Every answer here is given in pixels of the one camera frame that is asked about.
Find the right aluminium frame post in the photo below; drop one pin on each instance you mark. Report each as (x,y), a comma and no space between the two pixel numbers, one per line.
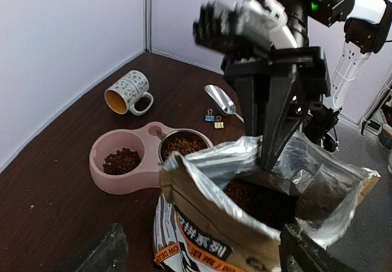
(147,24)

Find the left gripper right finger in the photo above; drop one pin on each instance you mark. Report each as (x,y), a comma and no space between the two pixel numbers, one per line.
(298,252)

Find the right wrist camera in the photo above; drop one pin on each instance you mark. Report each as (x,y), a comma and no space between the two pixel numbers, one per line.
(243,30)

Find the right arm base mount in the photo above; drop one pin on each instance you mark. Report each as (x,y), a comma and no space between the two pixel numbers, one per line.
(319,128)

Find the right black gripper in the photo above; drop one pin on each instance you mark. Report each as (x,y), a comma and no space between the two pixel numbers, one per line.
(295,72)

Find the metal food scoop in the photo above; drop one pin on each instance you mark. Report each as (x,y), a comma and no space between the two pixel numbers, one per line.
(222,100)

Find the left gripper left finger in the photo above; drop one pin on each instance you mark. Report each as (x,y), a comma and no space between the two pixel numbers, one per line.
(109,252)

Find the brown dog kibble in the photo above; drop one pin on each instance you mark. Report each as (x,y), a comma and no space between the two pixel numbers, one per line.
(265,205)

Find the blue binder clip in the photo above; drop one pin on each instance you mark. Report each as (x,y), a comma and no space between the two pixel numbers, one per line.
(209,117)

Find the blue patterned kibble bowl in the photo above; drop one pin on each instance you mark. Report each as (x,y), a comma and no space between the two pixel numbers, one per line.
(384,136)

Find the gold binder clip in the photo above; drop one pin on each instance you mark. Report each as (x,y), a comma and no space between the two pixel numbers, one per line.
(218,122)

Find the pink double pet bowl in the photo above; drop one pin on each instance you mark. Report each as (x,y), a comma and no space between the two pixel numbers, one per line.
(145,141)

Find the white patterned mug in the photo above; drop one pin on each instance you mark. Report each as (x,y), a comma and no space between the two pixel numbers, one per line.
(122,96)

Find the dog food bag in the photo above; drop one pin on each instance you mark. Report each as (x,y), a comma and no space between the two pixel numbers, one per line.
(219,212)

